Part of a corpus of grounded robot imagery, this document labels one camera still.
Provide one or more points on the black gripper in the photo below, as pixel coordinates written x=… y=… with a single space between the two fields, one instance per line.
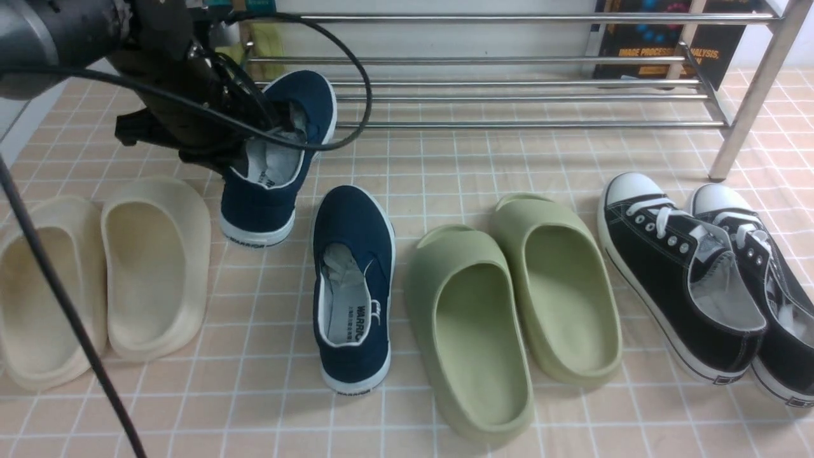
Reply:
x=184 y=102

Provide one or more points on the navy canvas shoe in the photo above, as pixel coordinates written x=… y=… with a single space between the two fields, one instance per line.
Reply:
x=258 y=203
x=354 y=249

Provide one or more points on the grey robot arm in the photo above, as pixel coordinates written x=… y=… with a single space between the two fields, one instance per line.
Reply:
x=71 y=34

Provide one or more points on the steel shoe rack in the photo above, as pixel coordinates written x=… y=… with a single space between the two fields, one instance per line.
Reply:
x=489 y=66

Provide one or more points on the teal and yellow book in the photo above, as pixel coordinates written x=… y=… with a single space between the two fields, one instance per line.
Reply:
x=258 y=39

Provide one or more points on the right cream foam slipper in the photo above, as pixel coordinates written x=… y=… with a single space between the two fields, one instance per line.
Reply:
x=157 y=241

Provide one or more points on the cream foam slipper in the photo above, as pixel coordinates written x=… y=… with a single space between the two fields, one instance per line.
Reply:
x=39 y=348
x=157 y=241

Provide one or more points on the left cream foam slipper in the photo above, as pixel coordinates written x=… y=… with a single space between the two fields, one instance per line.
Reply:
x=39 y=348

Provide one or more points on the left green foam slipper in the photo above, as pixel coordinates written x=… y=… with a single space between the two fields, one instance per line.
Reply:
x=459 y=296

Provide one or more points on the green foam slipper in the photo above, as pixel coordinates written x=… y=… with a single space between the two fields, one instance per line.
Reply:
x=459 y=296
x=565 y=300

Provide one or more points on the black image processing book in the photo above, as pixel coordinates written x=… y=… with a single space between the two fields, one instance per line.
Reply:
x=713 y=45

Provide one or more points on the right green foam slipper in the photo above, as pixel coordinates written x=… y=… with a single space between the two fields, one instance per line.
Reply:
x=565 y=300

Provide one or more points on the left black canvas sneaker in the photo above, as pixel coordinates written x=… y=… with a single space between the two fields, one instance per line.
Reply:
x=685 y=272

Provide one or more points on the black canvas sneaker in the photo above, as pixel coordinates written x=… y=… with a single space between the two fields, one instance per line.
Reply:
x=685 y=272
x=784 y=363

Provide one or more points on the right black canvas sneaker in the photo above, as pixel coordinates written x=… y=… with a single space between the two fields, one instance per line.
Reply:
x=784 y=363

